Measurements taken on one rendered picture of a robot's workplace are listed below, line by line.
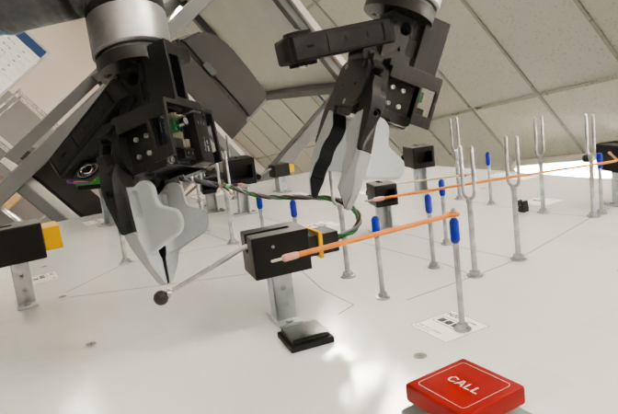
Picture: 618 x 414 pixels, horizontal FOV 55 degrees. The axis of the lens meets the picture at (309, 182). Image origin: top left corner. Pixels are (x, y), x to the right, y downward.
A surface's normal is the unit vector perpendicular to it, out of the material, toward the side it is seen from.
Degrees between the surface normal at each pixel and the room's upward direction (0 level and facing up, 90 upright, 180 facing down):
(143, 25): 71
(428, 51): 98
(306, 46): 100
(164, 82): 120
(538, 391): 53
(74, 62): 90
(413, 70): 98
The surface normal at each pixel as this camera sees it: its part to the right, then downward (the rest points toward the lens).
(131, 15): 0.31, -0.24
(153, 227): -0.44, 0.00
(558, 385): -0.11, -0.98
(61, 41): 0.40, -0.04
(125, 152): 0.86, -0.29
